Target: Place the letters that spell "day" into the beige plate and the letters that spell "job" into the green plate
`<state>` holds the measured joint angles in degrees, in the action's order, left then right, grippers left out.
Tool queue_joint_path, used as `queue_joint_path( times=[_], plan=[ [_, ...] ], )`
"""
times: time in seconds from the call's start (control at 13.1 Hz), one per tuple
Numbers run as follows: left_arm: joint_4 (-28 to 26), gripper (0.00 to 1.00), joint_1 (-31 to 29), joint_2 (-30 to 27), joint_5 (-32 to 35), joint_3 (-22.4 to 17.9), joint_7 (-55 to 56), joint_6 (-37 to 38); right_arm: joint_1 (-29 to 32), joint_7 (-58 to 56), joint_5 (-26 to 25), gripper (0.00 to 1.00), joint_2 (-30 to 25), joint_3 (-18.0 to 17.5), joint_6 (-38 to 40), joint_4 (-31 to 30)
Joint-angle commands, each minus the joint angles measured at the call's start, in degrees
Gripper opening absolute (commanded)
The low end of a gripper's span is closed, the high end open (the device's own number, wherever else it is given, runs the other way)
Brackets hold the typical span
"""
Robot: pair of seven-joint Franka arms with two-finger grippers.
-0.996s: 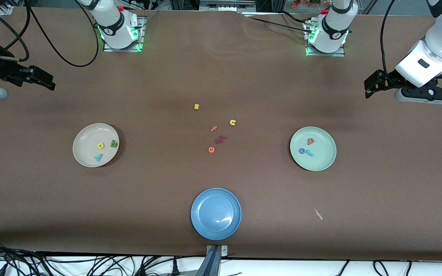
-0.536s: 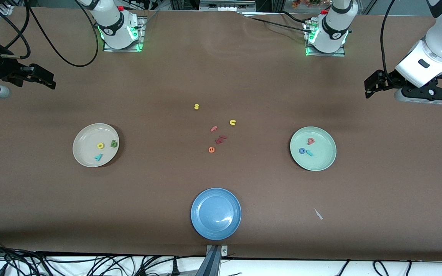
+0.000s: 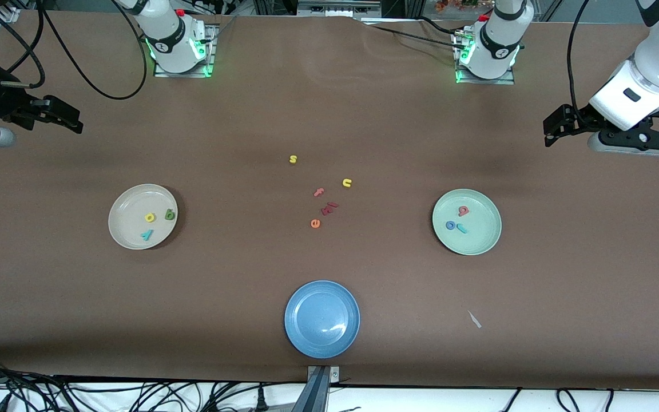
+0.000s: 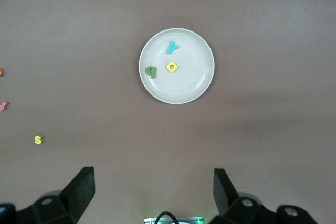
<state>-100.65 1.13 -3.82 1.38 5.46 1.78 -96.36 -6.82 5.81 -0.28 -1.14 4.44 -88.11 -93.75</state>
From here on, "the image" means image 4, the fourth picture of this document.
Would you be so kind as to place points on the yellow letter s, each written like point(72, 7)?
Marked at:
point(38, 139)

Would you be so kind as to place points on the teal letter y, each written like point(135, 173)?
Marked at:
point(171, 48)

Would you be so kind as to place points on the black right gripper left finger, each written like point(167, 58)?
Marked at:
point(81, 190)

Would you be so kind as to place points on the brown table cover sheet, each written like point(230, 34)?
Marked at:
point(262, 24)

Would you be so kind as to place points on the green letter p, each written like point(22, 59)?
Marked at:
point(154, 74)

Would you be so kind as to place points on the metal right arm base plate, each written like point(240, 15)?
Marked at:
point(189, 221)

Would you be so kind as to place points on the pink letter f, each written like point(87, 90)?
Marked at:
point(3, 106)

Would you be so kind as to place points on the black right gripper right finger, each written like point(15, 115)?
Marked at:
point(223, 195)

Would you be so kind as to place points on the beige brown plate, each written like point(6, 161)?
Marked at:
point(189, 82)

